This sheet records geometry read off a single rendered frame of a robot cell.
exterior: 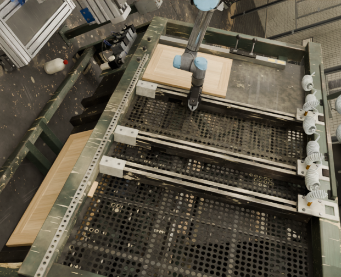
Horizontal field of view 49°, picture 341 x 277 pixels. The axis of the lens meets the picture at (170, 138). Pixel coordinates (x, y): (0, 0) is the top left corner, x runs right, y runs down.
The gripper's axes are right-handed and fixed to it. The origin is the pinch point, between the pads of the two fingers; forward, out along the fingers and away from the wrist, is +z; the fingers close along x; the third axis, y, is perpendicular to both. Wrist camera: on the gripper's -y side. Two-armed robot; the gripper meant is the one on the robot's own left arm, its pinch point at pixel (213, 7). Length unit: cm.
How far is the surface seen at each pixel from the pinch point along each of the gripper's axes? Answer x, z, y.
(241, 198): -135, 4, 47
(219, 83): -41, 20, 29
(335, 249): -152, -19, 83
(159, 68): -39, 41, -7
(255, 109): -65, 4, 49
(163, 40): -5.9, 41.6, -13.0
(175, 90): -65, 28, 5
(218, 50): -5.3, 20.5, 23.0
